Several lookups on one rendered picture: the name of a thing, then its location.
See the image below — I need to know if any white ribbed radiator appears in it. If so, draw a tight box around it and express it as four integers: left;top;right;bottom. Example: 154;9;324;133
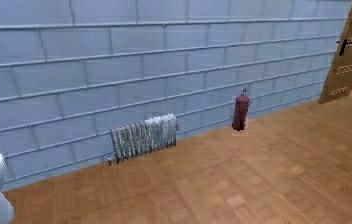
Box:
107;112;180;167

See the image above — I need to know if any black door handle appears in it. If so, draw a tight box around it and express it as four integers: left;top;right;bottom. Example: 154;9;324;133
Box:
335;38;352;57

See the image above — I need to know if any brown wooden room door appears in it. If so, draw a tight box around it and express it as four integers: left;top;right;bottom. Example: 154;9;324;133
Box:
318;0;352;105

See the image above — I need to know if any red fire extinguisher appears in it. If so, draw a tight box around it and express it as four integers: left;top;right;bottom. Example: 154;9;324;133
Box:
231;88;252;132

